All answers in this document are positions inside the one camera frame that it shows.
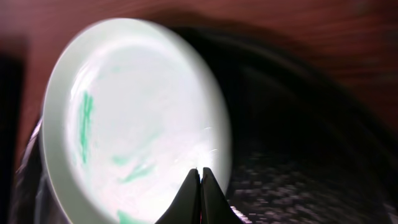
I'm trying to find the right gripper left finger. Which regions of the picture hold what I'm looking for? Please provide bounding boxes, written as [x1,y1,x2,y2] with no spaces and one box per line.
[155,169,201,224]

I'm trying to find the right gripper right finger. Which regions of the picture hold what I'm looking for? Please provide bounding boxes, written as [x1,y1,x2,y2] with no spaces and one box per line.
[201,167,243,224]

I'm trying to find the green plate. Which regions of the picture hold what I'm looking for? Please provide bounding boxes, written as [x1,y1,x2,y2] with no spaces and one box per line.
[40,18,232,223]

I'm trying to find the round dark tray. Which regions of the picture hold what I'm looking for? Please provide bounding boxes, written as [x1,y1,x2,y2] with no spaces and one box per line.
[10,27,397,223]

